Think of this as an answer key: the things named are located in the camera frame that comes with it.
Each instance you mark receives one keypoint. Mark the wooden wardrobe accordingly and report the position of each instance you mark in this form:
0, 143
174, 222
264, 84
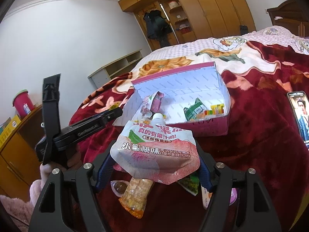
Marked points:
195, 19

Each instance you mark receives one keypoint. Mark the yellow green snack packet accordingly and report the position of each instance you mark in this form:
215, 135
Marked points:
206, 197

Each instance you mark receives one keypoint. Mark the clear colourful candy pack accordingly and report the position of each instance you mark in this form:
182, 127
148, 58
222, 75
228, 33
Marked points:
215, 111

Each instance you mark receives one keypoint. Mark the pink jelly drink pouch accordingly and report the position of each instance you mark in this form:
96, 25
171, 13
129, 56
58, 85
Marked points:
151, 104

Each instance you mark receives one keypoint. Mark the black bag on bed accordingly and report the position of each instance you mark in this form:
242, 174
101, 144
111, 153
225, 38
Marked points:
243, 29

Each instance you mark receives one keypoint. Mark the purple cartoon pudding cup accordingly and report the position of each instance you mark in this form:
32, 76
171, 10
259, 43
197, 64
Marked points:
233, 196

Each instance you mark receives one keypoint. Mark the pink peach drink pouch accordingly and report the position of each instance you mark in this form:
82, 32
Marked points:
155, 151

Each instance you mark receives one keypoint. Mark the orange cracker pack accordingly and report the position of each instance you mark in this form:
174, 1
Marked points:
134, 199

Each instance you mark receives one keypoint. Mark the brown pudding cup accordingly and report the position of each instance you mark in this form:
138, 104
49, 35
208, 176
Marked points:
119, 187

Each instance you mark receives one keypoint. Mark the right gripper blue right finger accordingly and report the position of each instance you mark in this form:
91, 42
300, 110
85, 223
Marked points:
206, 171

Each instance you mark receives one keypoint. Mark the wooden side cabinet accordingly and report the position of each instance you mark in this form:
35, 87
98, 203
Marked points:
19, 162

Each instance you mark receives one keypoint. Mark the red plastic cup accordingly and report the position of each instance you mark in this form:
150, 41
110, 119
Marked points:
23, 104

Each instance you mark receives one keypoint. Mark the smartphone with lit screen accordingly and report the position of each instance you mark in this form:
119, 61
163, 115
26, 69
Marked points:
299, 104

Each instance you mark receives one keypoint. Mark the pink checked bedsheet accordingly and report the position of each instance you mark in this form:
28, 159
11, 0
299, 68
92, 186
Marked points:
217, 45

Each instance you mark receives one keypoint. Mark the pink fleece sleeve forearm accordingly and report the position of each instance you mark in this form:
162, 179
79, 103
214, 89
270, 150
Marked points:
20, 211

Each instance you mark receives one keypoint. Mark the grey open shelf unit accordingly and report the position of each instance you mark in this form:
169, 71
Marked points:
114, 69

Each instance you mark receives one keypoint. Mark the left hand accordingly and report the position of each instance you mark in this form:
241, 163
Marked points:
73, 163

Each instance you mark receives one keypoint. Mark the green leafy snack packet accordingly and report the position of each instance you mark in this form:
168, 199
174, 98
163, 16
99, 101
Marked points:
190, 183

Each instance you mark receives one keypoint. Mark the pink cardboard box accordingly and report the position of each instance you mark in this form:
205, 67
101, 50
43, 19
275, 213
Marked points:
181, 86

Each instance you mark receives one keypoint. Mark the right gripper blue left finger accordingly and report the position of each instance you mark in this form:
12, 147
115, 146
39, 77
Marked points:
103, 168

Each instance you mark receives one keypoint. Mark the dark hanging coat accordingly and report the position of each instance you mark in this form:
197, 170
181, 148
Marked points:
157, 27

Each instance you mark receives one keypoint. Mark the dark wooden headboard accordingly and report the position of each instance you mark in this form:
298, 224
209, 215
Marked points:
290, 16

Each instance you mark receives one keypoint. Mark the dark red floral blanket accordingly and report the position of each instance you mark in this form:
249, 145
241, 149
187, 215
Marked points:
262, 134

